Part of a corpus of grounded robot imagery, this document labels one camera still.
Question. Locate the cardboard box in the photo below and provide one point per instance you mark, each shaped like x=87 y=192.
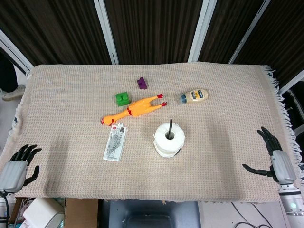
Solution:
x=78 y=212

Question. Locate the green toy building block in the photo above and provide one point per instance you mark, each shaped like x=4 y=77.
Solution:
x=122 y=99

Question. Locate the mayonnaise squeeze bottle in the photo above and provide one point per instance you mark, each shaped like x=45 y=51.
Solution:
x=194 y=96

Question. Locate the packaged ruler set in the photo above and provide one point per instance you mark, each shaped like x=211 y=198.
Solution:
x=116 y=142

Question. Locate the left black grey robot hand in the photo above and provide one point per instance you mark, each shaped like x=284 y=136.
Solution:
x=13 y=171

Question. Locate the purple toy building block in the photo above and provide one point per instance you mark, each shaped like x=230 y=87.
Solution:
x=142 y=83

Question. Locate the yellow rubber chicken toy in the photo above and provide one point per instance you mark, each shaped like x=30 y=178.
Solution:
x=133 y=110

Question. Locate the beige woven tablecloth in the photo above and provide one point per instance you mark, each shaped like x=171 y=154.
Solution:
x=152 y=135

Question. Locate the white plastic device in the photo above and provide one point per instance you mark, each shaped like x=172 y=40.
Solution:
x=42 y=213

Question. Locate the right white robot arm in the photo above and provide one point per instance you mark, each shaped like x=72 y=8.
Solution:
x=291 y=202

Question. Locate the white sneaker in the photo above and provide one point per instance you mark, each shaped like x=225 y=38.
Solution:
x=13 y=93

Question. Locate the white paper roll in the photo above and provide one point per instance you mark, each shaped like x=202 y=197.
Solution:
x=169 y=139

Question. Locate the right black grey robot hand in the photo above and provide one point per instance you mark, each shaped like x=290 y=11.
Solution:
x=280 y=164

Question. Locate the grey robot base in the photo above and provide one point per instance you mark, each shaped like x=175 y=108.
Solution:
x=150 y=215

